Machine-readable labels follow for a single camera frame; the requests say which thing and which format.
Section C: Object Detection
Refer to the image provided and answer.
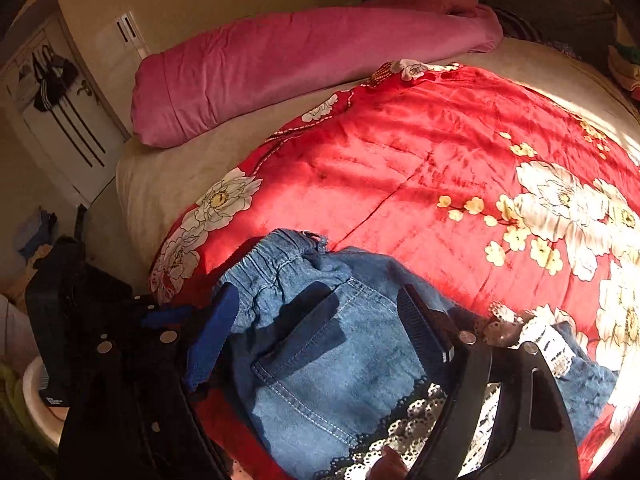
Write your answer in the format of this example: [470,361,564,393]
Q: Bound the pink rolled blanket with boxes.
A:
[131,0,503,148]

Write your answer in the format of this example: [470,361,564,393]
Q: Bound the red floral quilt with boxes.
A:
[151,61,639,479]

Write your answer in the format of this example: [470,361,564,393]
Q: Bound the blue denim pants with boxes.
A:
[211,227,618,480]

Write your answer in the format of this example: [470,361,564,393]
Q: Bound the left hand red nails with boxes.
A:
[367,445,408,480]

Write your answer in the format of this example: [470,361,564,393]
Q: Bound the white door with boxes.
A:
[1,15,127,207]

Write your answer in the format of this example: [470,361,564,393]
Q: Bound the beige bed sheet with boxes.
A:
[84,38,639,292]

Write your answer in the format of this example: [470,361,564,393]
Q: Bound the folded clothes pile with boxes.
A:
[608,46,640,101]

